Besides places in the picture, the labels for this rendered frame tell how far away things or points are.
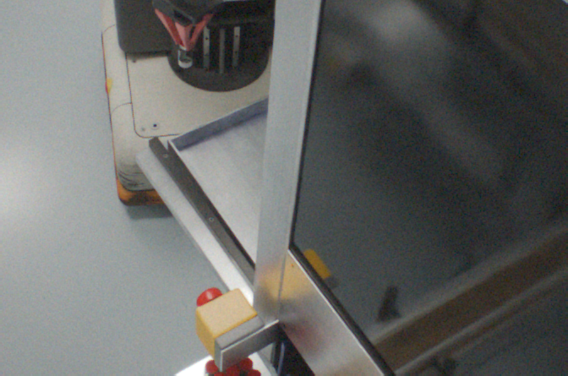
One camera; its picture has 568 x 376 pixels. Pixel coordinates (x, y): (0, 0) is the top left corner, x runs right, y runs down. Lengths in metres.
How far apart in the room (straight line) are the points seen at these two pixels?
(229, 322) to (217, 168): 0.41
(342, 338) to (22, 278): 1.56
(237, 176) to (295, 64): 0.72
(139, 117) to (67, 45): 0.66
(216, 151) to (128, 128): 0.85
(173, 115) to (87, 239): 0.42
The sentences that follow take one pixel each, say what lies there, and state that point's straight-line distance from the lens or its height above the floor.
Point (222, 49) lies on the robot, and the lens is 2.58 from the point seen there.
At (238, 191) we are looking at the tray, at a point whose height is 0.88.
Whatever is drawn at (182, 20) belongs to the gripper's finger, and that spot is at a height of 1.21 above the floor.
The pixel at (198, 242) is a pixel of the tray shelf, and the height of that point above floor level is 0.88.
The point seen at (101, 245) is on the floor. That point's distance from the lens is 2.64.
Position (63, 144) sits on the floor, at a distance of 2.87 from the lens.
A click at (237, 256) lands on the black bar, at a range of 1.55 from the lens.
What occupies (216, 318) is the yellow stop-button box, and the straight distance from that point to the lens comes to 1.34.
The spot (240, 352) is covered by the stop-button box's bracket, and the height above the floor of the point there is 0.99.
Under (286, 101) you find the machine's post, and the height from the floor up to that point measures 1.45.
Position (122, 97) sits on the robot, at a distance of 2.59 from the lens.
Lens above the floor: 2.21
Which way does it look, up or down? 52 degrees down
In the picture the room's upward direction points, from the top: 6 degrees clockwise
